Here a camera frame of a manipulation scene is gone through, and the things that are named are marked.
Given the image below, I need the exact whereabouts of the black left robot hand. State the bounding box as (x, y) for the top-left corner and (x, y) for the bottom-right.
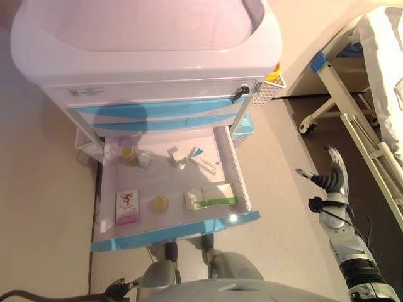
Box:
(105, 276), (142, 299)

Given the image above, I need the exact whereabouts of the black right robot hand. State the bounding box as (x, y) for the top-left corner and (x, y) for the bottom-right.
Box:
(295, 144), (349, 193)

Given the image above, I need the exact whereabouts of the pill jar with green label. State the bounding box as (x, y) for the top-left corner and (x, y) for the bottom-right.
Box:
(147, 194), (173, 215)

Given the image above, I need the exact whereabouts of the blue fronted cart drawer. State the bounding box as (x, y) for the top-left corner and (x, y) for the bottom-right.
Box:
(90, 115), (236, 137)
(72, 96), (241, 124)
(89, 125), (261, 253)

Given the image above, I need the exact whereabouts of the pink medicine box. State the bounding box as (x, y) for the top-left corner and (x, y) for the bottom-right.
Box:
(115, 189), (142, 225)

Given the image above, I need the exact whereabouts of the green and white medicine box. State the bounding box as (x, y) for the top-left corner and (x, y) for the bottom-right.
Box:
(183, 183), (239, 211)

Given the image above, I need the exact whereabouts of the blue and white medicine box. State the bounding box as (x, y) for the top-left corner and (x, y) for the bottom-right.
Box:
(188, 147), (223, 177)

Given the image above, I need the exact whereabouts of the small white open box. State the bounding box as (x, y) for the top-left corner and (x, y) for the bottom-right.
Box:
(166, 145), (187, 172)

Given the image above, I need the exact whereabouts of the grey left robot leg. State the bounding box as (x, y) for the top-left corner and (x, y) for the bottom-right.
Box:
(138, 240), (183, 289)

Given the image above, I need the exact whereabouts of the grey robot leg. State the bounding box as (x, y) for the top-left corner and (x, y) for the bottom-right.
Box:
(138, 240), (183, 289)
(200, 234), (265, 281)

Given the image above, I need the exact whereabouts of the light blue waste bin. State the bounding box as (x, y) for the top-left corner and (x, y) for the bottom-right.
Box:
(230, 113), (255, 148)

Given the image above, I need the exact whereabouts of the white perforated basket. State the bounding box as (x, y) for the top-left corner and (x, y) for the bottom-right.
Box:
(251, 75), (287, 107)

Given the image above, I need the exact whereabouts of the grey right robot leg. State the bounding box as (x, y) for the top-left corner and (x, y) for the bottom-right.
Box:
(200, 234), (265, 281)

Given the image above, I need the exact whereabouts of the grey robot torso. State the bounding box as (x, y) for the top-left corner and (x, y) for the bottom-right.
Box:
(132, 278), (358, 302)

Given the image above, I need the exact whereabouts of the blue bed corner clip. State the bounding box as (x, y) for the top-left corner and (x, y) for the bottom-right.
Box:
(310, 52), (329, 74)

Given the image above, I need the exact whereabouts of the yellow sharps container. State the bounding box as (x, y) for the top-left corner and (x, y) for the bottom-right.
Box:
(266, 62), (281, 83)

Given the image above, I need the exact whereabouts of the white bed sheet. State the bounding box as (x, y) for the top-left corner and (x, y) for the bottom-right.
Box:
(358, 6), (403, 155)

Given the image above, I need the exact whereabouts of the black cart lock key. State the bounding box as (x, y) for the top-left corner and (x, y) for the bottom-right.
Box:
(232, 84), (252, 102)

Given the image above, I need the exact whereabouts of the white pill bottle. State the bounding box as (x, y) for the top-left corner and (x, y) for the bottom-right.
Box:
(137, 152), (154, 171)

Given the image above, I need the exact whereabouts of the blue mattress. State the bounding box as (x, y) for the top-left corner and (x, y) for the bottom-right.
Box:
(338, 40), (365, 58)

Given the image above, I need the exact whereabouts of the glass jar of yellow pills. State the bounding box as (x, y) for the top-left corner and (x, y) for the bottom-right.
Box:
(120, 145), (139, 167)

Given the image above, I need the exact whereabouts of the white medical cart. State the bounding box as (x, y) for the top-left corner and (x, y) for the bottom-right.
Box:
(9, 0), (284, 148)

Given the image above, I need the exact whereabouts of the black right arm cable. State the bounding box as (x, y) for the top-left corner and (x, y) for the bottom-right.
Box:
(314, 201), (377, 262)

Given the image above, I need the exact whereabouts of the thick dark tether cable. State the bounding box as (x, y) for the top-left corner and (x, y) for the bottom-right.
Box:
(0, 288), (110, 302)

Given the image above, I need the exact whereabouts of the white hospital bed frame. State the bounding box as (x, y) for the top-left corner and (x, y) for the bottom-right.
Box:
(288, 6), (403, 221)

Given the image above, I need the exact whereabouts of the white wire side basket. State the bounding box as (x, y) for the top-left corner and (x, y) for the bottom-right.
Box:
(74, 128), (105, 158)

